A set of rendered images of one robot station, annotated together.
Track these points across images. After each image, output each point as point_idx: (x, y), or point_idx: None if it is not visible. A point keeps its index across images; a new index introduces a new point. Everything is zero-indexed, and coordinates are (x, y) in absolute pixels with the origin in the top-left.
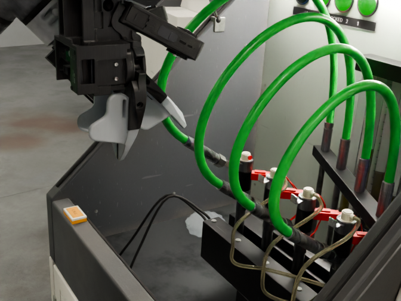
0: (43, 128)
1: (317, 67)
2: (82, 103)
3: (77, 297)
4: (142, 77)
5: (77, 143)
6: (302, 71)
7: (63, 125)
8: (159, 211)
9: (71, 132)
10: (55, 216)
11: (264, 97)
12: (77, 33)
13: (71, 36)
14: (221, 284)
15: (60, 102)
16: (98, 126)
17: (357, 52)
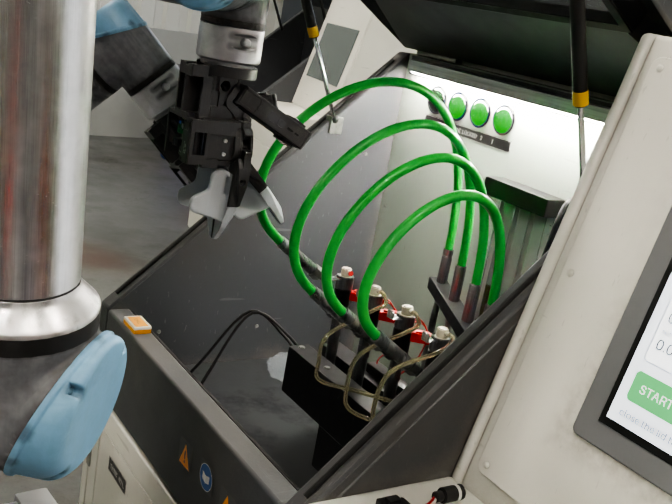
0: None
1: (445, 188)
2: (125, 228)
3: (126, 426)
4: (248, 157)
5: (111, 284)
6: (428, 192)
7: (93, 257)
8: (235, 345)
9: (105, 268)
10: (111, 327)
11: (366, 196)
12: (193, 108)
13: (187, 110)
14: (302, 430)
15: (91, 223)
16: (199, 198)
17: (469, 164)
